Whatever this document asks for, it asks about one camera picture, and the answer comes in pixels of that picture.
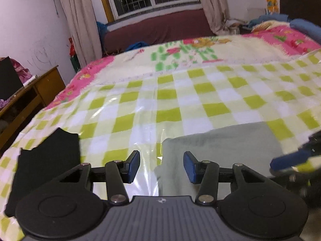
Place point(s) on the blue bag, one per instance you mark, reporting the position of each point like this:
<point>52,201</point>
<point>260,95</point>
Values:
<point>101,30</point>

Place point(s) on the beige curtain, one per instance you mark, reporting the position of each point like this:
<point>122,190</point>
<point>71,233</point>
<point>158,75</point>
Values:
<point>80,25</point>
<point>213,7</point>

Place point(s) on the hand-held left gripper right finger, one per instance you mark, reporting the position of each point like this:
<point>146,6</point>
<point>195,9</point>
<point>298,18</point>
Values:
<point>189,167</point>

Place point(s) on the red and green bag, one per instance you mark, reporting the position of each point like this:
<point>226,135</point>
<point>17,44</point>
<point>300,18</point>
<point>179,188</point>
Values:
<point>73,55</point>

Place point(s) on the yellow snack bag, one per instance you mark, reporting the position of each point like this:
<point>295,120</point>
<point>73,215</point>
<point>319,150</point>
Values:
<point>272,5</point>

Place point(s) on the bedside clutter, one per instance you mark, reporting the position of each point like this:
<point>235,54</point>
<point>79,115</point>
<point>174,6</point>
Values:
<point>237,27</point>

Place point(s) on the pink printed blanket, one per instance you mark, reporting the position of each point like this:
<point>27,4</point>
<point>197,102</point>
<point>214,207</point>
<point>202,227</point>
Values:
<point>190,52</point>

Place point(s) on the blue cloth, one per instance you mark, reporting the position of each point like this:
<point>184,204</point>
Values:
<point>269,18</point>

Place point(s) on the blue pillow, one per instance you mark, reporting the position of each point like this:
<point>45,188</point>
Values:
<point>306,29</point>

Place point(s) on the grey-green pants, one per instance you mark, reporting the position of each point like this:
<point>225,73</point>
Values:
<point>225,140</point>

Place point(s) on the green checked plastic sheet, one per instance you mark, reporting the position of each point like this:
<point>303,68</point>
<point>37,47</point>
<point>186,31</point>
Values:
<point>175,105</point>

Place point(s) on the purple cloth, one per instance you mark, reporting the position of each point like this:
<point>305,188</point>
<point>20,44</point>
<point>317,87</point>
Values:
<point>22,71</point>

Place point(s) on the dark wooden headboard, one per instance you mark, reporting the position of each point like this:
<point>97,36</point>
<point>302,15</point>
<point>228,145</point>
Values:
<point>301,0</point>

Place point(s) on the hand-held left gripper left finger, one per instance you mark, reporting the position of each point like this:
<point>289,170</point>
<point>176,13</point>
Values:
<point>133,167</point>

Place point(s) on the black board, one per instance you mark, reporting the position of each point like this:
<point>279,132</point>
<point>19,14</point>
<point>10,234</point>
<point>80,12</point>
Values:
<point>8,80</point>

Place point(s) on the wooden desk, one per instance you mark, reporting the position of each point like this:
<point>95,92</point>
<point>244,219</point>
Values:
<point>37,93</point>

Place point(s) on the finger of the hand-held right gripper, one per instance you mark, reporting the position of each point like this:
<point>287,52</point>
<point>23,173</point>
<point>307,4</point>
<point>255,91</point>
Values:
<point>291,159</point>

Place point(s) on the black cloth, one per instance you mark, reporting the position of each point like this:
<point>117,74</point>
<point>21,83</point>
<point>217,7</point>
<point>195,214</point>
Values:
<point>47,160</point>

